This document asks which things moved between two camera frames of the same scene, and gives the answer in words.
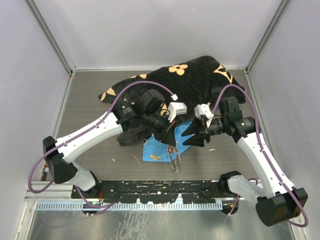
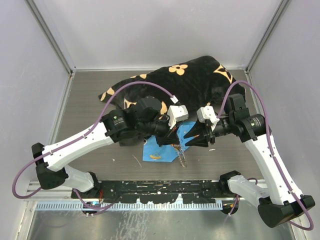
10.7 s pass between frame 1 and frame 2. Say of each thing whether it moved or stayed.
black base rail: stayed
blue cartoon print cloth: stayed
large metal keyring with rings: moved
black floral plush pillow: stayed
